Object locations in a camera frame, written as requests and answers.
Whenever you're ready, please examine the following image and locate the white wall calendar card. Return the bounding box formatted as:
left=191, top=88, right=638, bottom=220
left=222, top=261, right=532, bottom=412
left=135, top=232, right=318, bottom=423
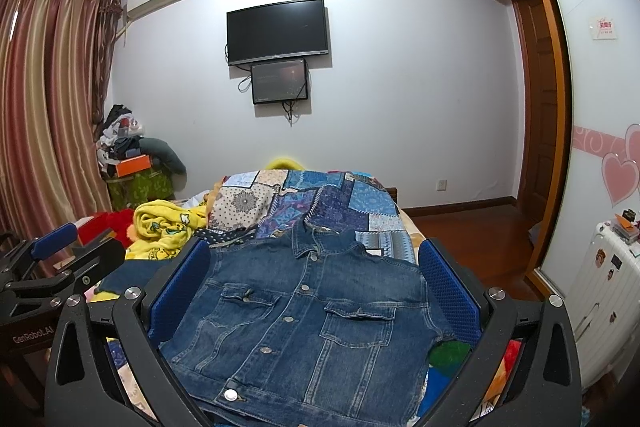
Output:
left=589, top=16, right=617, bottom=40

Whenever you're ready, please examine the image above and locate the orange box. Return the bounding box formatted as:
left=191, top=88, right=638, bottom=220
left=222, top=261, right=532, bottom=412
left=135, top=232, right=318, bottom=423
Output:
left=116, top=155, right=152, bottom=178

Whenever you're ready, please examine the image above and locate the red plush item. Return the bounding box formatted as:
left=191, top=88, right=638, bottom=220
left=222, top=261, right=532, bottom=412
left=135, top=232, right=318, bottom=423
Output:
left=77, top=208, right=134, bottom=248

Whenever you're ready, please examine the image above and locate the blue patchwork quilt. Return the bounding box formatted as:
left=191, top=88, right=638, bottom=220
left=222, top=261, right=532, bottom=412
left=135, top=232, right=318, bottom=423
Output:
left=195, top=169, right=423, bottom=263

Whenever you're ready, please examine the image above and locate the blue denim jacket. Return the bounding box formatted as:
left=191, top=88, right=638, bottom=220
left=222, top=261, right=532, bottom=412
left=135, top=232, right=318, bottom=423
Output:
left=160, top=221, right=454, bottom=426

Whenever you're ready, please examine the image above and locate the striped red gold curtain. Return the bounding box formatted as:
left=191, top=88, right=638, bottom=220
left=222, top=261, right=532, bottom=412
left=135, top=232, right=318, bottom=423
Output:
left=1, top=0, right=122, bottom=239

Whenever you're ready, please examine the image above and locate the white sliding wardrobe door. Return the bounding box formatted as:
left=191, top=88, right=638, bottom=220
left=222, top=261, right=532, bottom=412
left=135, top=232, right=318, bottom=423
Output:
left=541, top=0, right=639, bottom=293

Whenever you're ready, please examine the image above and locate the wooden door frame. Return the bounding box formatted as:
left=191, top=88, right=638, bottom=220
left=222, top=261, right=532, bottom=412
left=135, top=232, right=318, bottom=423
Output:
left=512, top=0, right=572, bottom=281

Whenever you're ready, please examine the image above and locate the white suitcase with stickers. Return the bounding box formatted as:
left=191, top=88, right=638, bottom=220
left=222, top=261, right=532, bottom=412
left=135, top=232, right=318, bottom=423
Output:
left=565, top=221, right=639, bottom=388

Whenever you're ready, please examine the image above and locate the small dark wall monitor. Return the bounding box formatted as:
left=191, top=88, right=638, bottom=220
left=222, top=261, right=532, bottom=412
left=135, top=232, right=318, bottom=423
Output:
left=250, top=58, right=308, bottom=105

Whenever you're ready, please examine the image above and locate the yellow plush toy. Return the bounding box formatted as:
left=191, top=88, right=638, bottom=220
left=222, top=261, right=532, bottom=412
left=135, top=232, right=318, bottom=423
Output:
left=265, top=157, right=305, bottom=171

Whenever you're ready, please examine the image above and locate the black wall television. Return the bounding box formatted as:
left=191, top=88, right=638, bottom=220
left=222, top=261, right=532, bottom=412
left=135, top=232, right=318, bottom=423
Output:
left=226, top=0, right=330, bottom=66

